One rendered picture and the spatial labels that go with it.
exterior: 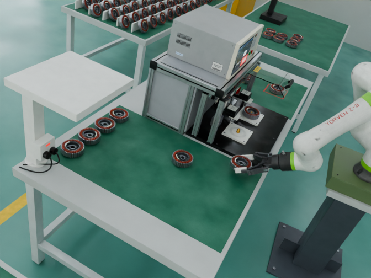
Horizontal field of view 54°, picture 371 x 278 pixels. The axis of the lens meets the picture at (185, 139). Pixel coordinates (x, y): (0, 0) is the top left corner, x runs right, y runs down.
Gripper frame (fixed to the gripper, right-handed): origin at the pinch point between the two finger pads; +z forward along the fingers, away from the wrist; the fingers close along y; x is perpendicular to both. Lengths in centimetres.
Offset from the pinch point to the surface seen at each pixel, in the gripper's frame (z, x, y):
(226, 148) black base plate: 12.1, -1.9, -13.4
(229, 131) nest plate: 14.1, -4.5, -29.6
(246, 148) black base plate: 3.4, 3.4, -21.5
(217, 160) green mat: 14.1, -0.9, -3.4
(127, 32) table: 117, -62, -117
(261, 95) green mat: 9, 3, -94
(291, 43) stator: 6, 3, -220
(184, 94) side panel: 26.9, -37.7, -14.2
